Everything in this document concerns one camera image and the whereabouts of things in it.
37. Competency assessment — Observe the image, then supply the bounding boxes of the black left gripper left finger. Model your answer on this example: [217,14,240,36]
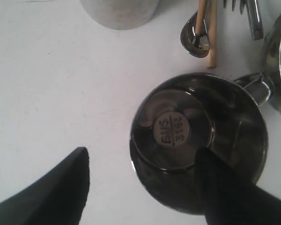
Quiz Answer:
[0,147,90,225]

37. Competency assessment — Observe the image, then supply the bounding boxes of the wooden chopstick lower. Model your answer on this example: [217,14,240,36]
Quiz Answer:
[207,0,217,69]

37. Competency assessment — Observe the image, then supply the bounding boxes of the steel mug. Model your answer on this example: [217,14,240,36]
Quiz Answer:
[130,73,271,215]
[80,0,159,30]

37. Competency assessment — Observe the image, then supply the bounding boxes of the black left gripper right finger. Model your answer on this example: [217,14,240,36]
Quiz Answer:
[195,147,281,225]

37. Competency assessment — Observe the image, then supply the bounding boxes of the wooden chopstick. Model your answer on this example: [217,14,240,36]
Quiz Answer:
[195,0,206,46]
[207,0,217,69]

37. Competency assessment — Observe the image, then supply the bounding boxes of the steel knife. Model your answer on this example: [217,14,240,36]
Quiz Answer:
[244,0,264,40]

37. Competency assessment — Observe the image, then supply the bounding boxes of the wooden chopstick upper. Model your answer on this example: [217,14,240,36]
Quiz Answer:
[195,0,206,46]

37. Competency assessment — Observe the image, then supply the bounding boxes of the steel spoon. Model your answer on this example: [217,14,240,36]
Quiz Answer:
[180,14,209,58]

